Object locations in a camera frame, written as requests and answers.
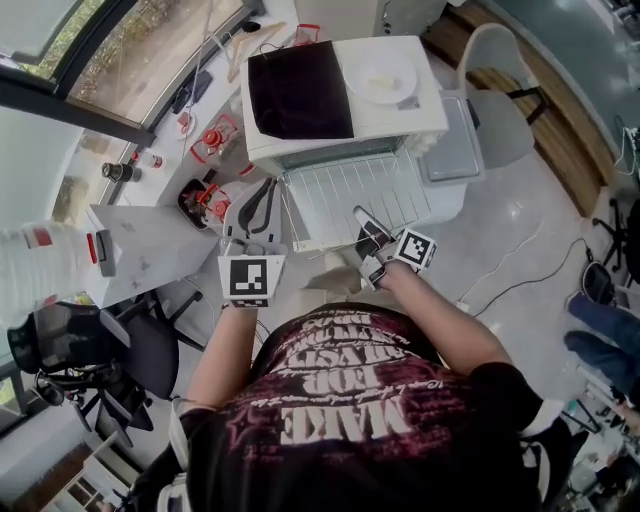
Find white round plate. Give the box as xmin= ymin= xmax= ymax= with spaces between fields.
xmin=344 ymin=58 xmax=420 ymax=106

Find white water dispenser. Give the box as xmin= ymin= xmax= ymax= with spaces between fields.
xmin=74 ymin=203 xmax=225 ymax=310

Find black mesh office chair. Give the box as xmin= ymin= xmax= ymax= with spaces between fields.
xmin=7 ymin=299 xmax=206 ymax=401
xmin=34 ymin=364 xmax=156 ymax=449

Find pale food piece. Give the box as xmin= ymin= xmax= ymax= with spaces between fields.
xmin=367 ymin=73 xmax=405 ymax=92

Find white shelf unit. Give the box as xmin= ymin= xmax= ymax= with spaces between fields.
xmin=49 ymin=434 xmax=147 ymax=512

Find wooden clothes hanger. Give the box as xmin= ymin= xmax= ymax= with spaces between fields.
xmin=226 ymin=20 xmax=290 ymax=85

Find wire oven rack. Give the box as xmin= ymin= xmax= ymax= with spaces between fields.
xmin=279 ymin=149 xmax=434 ymax=261

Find black floor cable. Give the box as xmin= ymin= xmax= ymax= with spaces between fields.
xmin=469 ymin=237 xmax=594 ymax=319

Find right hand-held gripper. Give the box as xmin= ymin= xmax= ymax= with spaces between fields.
xmin=352 ymin=205 xmax=439 ymax=292

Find white table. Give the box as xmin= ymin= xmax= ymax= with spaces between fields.
xmin=279 ymin=89 xmax=489 ymax=251

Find black framed window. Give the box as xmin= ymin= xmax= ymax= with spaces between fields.
xmin=0 ymin=0 xmax=266 ymax=147

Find black cylindrical jar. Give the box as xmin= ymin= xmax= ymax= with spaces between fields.
xmin=100 ymin=161 xmax=144 ymax=184

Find clear bottle red handle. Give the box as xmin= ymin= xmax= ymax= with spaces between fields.
xmin=198 ymin=182 xmax=242 ymax=227
xmin=189 ymin=113 xmax=242 ymax=166
xmin=294 ymin=23 xmax=322 ymax=48

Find small white dish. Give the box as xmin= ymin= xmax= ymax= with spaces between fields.
xmin=174 ymin=110 xmax=198 ymax=142

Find black pouch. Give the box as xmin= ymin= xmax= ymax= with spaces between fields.
xmin=171 ymin=69 xmax=215 ymax=116

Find grey metal baking tray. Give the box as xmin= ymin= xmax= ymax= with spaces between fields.
xmin=417 ymin=89 xmax=487 ymax=189

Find grey shell chair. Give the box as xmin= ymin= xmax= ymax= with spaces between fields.
xmin=456 ymin=22 xmax=550 ymax=174

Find long white desk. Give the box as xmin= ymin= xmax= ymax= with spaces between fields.
xmin=49 ymin=19 xmax=301 ymax=216

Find person's black printed t-shirt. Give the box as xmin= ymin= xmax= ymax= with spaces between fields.
xmin=134 ymin=302 xmax=576 ymax=512

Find grey metal locker cabinet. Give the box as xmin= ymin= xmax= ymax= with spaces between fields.
xmin=369 ymin=0 xmax=451 ymax=40

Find white toaster oven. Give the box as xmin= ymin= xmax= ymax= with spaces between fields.
xmin=238 ymin=34 xmax=450 ymax=254

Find person's beige trousers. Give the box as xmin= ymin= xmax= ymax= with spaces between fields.
xmin=302 ymin=252 xmax=396 ymax=314

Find person's right forearm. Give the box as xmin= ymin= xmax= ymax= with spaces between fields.
xmin=378 ymin=262 xmax=514 ymax=376

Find large white water jug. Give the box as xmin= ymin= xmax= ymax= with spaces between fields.
xmin=0 ymin=222 xmax=95 ymax=327

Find small white trash bin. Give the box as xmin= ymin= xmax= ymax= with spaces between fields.
xmin=177 ymin=178 xmax=214 ymax=231

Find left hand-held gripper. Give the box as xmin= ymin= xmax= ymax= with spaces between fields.
xmin=217 ymin=177 xmax=290 ymax=309

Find black cloth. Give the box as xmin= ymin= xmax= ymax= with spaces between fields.
xmin=247 ymin=39 xmax=356 ymax=141

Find person's left forearm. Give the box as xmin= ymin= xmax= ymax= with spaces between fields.
xmin=187 ymin=302 xmax=261 ymax=409

